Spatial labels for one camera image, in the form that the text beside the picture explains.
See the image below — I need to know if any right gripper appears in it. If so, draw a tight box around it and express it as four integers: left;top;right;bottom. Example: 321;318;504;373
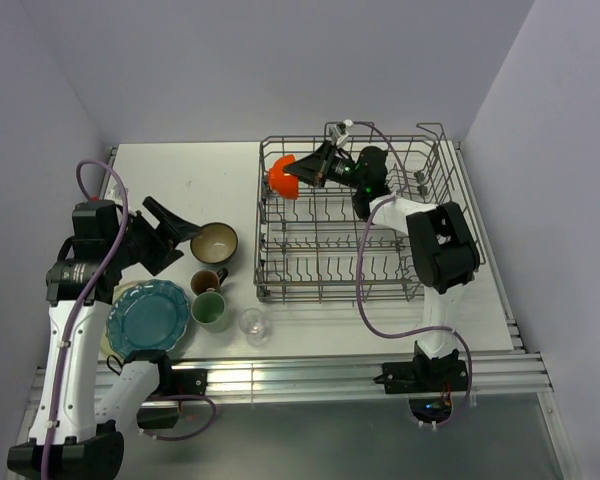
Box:
283;140;365;191

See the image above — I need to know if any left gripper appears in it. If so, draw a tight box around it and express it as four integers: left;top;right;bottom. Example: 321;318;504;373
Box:
107;197;201;275

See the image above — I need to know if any orange plastic bowl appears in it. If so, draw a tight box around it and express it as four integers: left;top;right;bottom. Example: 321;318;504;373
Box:
268;154;299;200

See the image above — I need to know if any blue floral ceramic bowl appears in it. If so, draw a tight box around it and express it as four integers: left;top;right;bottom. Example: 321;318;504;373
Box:
190;222;239;265

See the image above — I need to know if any dark brown mug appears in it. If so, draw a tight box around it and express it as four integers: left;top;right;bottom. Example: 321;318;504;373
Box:
190;268;229;296

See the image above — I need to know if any green plastic cup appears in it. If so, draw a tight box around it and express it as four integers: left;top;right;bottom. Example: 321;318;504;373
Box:
191;291;228;333

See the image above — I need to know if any clear plastic glass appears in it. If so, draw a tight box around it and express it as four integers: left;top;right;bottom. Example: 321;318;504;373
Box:
238;308;270;346

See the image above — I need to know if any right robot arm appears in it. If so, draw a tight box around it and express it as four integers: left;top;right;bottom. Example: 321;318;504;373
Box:
269;141;480;390

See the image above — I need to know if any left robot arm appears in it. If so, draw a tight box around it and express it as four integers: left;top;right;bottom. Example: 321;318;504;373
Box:
7;197;201;479

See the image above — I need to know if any teal scalloped plate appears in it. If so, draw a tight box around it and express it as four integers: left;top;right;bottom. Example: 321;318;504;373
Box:
105;280;190;358

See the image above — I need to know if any cream plate under teal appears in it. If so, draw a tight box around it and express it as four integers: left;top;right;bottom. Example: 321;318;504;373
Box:
98;279;146;360

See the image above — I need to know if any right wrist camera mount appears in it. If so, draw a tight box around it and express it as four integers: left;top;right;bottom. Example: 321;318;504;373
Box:
327;119;355;148

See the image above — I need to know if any grey wire dish rack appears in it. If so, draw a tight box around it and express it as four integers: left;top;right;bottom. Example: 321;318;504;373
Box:
254;122;486;303

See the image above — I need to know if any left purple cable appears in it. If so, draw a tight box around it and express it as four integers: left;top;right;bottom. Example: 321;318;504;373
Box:
39;159;131;474

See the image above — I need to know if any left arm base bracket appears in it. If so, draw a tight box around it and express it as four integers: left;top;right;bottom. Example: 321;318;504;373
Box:
168;368;208;396

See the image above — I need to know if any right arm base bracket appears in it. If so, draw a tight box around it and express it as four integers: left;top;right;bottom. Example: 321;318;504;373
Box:
373;355;470;394

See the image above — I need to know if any aluminium extrusion rail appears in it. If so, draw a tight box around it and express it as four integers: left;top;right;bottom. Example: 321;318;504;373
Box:
27;349;554;409

